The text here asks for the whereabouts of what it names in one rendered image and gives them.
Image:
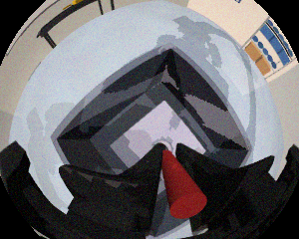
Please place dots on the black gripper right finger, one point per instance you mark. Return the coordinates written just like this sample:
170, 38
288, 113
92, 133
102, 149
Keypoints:
219, 183

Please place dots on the red peg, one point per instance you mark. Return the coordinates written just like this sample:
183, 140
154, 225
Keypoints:
184, 197

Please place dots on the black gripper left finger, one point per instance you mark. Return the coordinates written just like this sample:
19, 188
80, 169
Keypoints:
135, 190

